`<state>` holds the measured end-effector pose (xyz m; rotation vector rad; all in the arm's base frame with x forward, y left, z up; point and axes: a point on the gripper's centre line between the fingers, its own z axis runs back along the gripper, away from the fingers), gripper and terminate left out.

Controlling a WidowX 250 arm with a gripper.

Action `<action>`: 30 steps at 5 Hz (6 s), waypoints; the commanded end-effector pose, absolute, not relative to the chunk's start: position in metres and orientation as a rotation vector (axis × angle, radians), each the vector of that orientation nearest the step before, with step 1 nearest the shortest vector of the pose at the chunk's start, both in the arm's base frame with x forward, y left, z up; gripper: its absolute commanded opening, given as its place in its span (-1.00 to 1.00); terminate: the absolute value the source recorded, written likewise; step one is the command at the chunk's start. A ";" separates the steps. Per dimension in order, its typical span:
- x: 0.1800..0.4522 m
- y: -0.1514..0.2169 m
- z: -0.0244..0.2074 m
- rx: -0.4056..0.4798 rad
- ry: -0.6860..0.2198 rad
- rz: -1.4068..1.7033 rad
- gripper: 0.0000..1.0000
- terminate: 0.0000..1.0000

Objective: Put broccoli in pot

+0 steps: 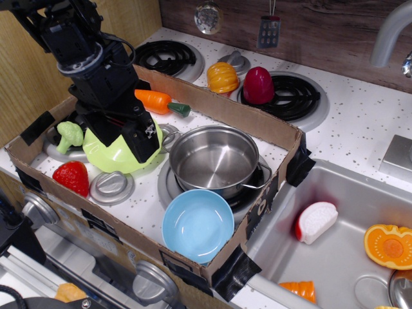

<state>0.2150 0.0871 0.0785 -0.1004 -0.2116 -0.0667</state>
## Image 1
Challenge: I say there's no red white toy radish slice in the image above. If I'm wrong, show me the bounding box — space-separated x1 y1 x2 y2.
295 201 338 245

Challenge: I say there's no orange toy pumpkin half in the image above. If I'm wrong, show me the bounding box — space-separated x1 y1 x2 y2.
364 224 411 270

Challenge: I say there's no light blue plastic bowl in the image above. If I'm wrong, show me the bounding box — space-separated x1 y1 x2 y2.
162 189 234 265

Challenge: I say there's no grey oven knob left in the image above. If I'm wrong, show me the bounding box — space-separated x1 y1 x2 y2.
23 192 60 230

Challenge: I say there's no black coil burner under pot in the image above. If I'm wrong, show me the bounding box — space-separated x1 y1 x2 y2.
163 164 271 211

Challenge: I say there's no grey stove knob back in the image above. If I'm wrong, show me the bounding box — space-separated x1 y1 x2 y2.
218 50 251 75

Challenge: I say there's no grey toy faucet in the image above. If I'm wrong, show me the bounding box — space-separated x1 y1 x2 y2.
370 1 411 68

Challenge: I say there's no hanging metal strainer ladle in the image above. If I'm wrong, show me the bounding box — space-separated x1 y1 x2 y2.
194 1 223 35

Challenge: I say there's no grey stove knob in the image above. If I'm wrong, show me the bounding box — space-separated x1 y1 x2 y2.
89 171 135 206
218 50 251 75
159 124 182 154

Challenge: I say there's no black coil burner back left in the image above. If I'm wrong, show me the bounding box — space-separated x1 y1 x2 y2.
134 40 198 76

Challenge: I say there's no hanging metal spatula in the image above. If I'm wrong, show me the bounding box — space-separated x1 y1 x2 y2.
256 0 281 49

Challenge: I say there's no red toy strawberry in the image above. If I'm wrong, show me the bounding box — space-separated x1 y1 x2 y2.
52 161 89 198

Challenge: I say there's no orange toy pepper piece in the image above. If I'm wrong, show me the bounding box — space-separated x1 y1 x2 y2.
278 281 316 304

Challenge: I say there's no stainless steel pot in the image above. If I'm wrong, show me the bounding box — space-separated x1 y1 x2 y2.
162 125 273 199

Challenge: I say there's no grey stove knob middle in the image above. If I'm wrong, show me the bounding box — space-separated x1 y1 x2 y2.
159 124 182 154

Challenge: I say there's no dark red toy pepper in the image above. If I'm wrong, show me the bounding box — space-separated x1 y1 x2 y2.
243 66 275 105

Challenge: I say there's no yellow orange toy pepper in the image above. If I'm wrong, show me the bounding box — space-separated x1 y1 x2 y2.
207 62 239 94

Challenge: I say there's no cardboard fence with black tape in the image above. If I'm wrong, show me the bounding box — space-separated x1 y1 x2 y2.
6 67 308 308

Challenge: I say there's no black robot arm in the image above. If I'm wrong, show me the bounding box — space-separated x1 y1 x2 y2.
1 1 160 163

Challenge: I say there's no grey stove knob front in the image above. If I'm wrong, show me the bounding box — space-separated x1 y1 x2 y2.
89 171 135 206

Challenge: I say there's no orange toy carrot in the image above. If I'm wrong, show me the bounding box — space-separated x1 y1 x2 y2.
135 89 191 117

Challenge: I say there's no grey oven knob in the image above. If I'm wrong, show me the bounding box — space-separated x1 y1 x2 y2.
23 192 60 230
132 260 178 308

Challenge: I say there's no green toy broccoli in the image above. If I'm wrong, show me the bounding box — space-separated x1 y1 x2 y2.
57 121 84 154

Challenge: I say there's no grey oven knob right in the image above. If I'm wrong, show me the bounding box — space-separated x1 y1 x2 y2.
132 260 178 308

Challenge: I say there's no black coil burner back right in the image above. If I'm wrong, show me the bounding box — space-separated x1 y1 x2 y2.
238 72 328 122

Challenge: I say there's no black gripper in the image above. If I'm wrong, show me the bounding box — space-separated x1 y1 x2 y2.
57 41 160 164

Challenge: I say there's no silver toy sink basin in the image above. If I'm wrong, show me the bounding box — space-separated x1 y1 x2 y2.
247 160 411 308

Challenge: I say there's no light green plastic bowl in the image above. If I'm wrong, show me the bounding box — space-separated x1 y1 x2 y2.
82 121 163 174

